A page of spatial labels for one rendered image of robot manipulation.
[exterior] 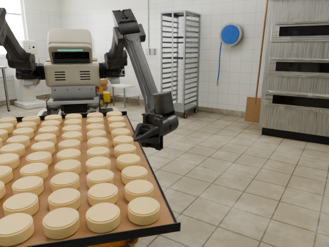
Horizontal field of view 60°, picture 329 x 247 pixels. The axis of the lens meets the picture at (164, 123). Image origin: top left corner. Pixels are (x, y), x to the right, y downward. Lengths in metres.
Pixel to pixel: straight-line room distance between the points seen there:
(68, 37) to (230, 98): 4.27
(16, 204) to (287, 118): 3.95
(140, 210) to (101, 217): 0.06
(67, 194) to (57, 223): 0.07
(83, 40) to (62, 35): 0.11
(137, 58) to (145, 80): 0.09
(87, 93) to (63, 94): 0.12
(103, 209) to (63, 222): 0.06
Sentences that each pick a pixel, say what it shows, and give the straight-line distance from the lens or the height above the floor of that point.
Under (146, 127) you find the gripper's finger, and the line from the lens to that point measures 0.80.
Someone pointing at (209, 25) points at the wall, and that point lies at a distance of 5.59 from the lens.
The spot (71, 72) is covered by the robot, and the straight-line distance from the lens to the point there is 1.57.
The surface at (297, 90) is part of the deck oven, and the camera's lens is 4.16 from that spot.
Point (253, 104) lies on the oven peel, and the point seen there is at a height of 0.30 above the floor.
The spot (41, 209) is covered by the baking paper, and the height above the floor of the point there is 0.97.
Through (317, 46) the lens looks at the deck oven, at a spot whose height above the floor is 1.25.
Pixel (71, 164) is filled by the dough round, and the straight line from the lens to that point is 0.60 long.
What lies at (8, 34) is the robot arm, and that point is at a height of 1.28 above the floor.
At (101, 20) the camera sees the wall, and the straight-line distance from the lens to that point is 7.14.
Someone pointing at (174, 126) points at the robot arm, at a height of 1.00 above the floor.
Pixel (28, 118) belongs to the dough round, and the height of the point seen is 1.02.
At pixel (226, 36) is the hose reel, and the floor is 1.43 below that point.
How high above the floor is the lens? 1.23
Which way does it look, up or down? 15 degrees down
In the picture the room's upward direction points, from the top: straight up
